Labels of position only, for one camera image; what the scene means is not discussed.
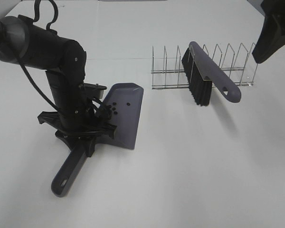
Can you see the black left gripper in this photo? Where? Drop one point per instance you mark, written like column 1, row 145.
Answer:
column 83, row 127

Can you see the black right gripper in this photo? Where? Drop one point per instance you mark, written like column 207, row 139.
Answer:
column 272, row 36

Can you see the pile of coffee beans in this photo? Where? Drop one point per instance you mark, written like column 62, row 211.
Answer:
column 108, row 111

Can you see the grey plastic dustpan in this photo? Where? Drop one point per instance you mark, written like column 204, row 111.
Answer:
column 124, row 102

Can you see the grey brush black bristles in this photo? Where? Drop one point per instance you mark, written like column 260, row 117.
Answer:
column 202, row 72

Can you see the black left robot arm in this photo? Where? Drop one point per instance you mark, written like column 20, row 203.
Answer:
column 62, row 59

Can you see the chrome wire rack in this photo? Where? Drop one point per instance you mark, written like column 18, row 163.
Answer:
column 237, row 63

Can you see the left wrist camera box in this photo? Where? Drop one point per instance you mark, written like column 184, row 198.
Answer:
column 94, row 90

